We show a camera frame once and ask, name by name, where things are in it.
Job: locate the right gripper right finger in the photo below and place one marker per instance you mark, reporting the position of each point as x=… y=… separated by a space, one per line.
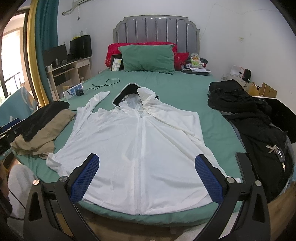
x=242 y=212

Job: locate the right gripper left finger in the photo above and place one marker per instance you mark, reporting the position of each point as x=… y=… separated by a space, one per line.
x=51 y=212

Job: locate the white hooded jacket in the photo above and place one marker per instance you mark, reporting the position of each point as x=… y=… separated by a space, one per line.
x=146 y=149

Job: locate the black clothes pile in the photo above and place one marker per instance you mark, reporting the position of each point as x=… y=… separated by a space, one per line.
x=251 y=118

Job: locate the beige folded garment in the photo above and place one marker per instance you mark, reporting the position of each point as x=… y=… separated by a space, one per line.
x=42 y=143

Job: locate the key bunch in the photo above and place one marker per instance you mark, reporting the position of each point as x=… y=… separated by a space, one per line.
x=279 y=153

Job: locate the black folded garment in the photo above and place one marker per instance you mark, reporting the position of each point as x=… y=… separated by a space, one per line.
x=38 y=120

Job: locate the teal cartoon blanket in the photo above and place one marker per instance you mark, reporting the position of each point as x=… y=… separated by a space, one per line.
x=20 y=105

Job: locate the blue white box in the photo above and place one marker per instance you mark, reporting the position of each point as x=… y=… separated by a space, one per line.
x=72 y=91

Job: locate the cardboard box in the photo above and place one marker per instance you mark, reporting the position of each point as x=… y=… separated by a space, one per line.
x=265 y=90

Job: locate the green bed sheet mattress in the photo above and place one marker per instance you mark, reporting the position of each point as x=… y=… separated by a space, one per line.
x=187 y=92

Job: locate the wooden desk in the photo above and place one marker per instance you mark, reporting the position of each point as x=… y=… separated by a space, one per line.
x=68 y=75

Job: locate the white bedside items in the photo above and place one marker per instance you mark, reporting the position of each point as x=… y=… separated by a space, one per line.
x=243 y=73

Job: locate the clutter of items on bed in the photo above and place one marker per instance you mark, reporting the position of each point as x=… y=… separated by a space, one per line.
x=195 y=65

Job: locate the black computer monitor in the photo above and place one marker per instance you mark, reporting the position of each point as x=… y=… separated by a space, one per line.
x=50 y=55

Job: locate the small red pillow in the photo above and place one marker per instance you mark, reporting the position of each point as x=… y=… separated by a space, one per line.
x=180 y=59

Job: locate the black computer tower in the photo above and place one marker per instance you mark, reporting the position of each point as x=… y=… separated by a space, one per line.
x=80 y=47

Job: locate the green pillow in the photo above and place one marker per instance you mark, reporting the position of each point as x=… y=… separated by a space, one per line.
x=152 y=58

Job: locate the grey padded headboard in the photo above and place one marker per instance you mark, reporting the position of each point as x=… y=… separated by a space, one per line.
x=159 y=28

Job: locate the teal curtain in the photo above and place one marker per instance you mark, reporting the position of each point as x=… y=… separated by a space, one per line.
x=46 y=37

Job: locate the picture frame tablet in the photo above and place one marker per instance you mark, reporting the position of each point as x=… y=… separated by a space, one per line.
x=116 y=62

